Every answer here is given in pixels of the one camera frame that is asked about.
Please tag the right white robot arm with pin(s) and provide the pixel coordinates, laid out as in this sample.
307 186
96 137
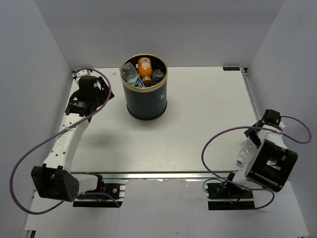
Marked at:
264 158

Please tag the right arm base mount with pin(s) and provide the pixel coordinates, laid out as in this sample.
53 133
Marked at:
223 196

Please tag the right blue corner sticker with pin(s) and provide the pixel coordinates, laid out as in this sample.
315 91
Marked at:
231 68

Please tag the orange plastic bottle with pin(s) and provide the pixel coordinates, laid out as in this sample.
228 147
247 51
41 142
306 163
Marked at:
145 70

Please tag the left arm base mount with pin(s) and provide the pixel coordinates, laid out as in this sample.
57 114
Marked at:
108 194

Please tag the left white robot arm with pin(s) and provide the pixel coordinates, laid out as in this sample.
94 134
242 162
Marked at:
53 179

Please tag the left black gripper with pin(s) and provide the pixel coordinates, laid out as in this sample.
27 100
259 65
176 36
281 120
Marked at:
103 92

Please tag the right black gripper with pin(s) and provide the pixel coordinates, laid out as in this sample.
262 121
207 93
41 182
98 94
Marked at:
250 133

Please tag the dark blue round bin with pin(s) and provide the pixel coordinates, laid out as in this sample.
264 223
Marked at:
150 102

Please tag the blue label bottle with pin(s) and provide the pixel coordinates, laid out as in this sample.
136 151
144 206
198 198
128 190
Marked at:
157 76
136 82

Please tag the clear unlabelled crushed bottle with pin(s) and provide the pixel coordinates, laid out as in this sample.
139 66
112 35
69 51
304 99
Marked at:
128 71

